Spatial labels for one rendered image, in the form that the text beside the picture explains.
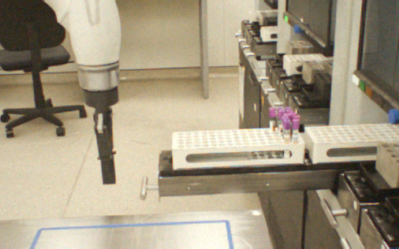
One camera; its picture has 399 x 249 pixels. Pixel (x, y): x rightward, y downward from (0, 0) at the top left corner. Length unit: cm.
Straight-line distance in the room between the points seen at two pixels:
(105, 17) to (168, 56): 367
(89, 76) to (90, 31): 10
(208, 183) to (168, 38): 360
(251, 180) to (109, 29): 45
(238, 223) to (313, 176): 30
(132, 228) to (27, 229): 19
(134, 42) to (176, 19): 42
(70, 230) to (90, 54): 36
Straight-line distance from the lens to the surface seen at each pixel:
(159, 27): 470
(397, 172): 110
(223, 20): 470
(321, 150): 121
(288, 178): 120
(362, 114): 134
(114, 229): 98
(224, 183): 118
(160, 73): 479
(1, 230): 104
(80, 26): 110
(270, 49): 240
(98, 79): 112
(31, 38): 351
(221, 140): 120
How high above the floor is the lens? 134
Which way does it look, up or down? 21 degrees down
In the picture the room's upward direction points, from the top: 2 degrees counter-clockwise
